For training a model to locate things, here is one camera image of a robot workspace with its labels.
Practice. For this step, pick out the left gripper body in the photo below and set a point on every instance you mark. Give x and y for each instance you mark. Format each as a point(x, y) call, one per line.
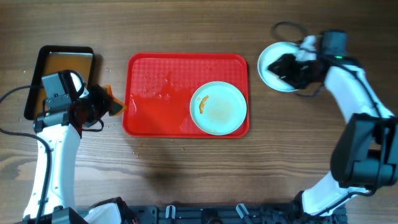
point(94, 104)

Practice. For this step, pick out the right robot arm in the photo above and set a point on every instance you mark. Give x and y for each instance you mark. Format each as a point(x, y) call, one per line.
point(365, 156)

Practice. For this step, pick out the orange green sponge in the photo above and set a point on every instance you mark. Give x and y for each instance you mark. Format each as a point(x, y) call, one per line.
point(117, 107)

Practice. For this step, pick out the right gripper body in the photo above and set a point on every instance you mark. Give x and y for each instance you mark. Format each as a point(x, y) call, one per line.
point(298, 73)

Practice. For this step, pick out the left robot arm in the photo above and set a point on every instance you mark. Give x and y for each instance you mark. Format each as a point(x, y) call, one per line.
point(58, 132)

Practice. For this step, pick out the red plastic tray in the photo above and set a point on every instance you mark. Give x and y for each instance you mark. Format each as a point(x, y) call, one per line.
point(159, 88)

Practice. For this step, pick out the black mounting rail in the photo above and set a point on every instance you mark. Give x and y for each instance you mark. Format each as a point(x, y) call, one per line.
point(277, 213)

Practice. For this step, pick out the black water basin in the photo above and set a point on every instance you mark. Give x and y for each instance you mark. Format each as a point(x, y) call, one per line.
point(54, 58)

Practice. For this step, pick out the light blue plate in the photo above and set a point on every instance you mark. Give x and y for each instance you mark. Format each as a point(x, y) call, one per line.
point(218, 108)
point(268, 56)

